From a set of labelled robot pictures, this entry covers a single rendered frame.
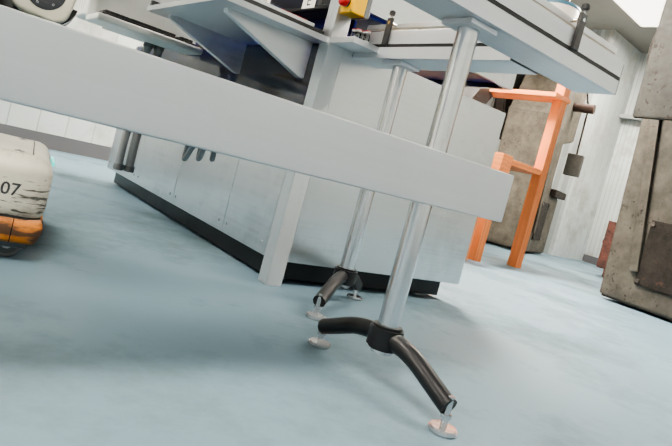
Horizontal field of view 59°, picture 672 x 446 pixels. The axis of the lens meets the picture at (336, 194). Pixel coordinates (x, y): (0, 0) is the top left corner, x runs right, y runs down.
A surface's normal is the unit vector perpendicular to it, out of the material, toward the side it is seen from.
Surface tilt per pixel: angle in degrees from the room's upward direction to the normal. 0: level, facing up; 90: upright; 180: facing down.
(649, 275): 90
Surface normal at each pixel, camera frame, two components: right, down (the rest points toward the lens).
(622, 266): -0.82, -0.19
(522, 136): -0.57, -0.07
